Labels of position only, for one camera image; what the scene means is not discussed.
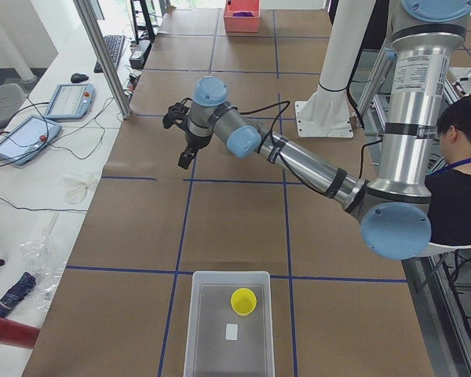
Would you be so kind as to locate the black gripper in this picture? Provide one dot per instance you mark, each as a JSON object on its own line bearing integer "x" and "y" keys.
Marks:
{"x": 194, "y": 141}

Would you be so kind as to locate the purple microfiber cloth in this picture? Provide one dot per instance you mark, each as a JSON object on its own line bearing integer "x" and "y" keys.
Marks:
{"x": 243, "y": 14}

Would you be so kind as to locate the yellow plastic cup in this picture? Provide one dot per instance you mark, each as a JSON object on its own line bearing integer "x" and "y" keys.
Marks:
{"x": 243, "y": 301}

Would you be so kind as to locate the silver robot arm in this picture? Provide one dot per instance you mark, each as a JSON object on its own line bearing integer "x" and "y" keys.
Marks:
{"x": 391, "y": 209}

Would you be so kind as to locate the clear plastic storage box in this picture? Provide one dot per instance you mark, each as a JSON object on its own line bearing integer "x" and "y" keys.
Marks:
{"x": 207, "y": 352}

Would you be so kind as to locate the teach pendant tablet far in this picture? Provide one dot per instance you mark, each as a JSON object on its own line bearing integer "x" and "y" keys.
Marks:
{"x": 70, "y": 102}

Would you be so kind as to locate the teach pendant tablet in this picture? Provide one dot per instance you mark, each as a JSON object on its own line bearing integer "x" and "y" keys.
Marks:
{"x": 70, "y": 102}
{"x": 28, "y": 139}

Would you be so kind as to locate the black keyboard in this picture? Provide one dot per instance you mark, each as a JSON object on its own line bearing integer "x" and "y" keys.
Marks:
{"x": 115, "y": 45}

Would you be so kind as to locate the black computer mouse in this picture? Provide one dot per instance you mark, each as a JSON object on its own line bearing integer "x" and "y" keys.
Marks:
{"x": 78, "y": 77}

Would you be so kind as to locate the pink plastic bin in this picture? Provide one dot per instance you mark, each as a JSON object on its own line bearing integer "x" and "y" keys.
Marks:
{"x": 242, "y": 24}

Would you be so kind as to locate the teach pendant tablet near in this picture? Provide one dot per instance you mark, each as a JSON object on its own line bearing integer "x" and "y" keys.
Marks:
{"x": 28, "y": 139}

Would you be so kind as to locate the crumpled clear plastic wrap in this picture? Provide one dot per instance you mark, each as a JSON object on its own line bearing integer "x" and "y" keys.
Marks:
{"x": 44, "y": 263}

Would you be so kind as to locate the white label card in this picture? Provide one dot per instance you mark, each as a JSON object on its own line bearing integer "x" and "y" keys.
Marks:
{"x": 231, "y": 332}

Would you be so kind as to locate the folded dark blue umbrella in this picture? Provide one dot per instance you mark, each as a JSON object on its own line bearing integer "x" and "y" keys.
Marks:
{"x": 16, "y": 294}

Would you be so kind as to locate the red cylinder tube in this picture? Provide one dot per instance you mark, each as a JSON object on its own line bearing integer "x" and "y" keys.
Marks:
{"x": 16, "y": 334}

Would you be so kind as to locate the seated operator black shirt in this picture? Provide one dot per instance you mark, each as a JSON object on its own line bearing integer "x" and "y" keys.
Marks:
{"x": 450, "y": 207}

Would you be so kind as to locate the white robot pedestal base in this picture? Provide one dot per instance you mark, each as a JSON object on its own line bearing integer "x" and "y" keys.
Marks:
{"x": 326, "y": 112}

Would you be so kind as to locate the aluminium frame post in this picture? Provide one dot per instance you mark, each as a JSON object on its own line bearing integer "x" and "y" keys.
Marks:
{"x": 89, "y": 22}

